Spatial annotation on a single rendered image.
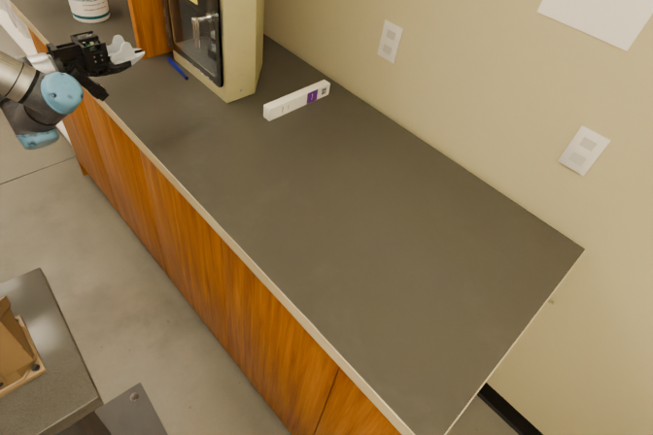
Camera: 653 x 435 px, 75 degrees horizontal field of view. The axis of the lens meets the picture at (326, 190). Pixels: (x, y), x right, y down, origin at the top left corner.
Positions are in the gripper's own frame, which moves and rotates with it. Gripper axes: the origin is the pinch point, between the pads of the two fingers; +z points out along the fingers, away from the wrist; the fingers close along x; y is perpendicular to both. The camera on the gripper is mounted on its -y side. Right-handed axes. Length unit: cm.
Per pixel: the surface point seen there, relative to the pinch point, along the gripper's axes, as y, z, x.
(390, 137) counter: -20, 55, -48
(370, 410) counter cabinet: -35, -4, -96
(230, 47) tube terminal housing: -1.6, 24.7, -5.4
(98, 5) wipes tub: -14, 14, 63
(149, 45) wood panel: -15.9, 17.0, 31.7
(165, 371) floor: -114, -24, -27
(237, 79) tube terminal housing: -12.8, 26.9, -5.4
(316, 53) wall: -17, 66, 0
